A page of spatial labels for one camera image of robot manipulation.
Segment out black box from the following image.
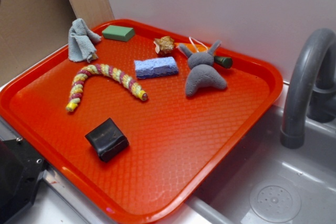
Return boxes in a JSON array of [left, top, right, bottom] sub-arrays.
[[85, 118, 129, 163]]

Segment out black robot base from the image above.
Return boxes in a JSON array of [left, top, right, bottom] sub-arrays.
[[1, 138, 47, 223]]

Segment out blue sponge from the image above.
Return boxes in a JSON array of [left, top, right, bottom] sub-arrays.
[[134, 57, 179, 79]]

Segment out red plastic tray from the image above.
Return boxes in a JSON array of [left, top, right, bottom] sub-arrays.
[[0, 18, 284, 224]]

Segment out grey plush toy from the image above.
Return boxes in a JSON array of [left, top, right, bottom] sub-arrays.
[[177, 40, 227, 97]]

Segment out brown seashell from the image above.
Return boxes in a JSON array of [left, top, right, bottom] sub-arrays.
[[153, 36, 175, 56]]

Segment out orange carrot toy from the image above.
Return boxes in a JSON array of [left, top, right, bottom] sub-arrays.
[[175, 42, 208, 53]]

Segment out dark green cylinder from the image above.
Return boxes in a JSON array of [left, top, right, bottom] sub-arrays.
[[214, 56, 233, 69]]

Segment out green block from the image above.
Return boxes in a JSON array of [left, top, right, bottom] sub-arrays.
[[102, 25, 135, 42]]

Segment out grey-blue cloth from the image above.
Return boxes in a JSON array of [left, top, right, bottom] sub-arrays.
[[68, 18, 101, 63]]

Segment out grey sink basin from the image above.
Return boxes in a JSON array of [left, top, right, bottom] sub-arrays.
[[185, 104, 336, 224]]

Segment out grey faucet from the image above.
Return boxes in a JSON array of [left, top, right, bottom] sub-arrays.
[[280, 28, 335, 149]]

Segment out multicolour braided rope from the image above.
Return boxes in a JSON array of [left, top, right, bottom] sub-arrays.
[[65, 63, 149, 113]]

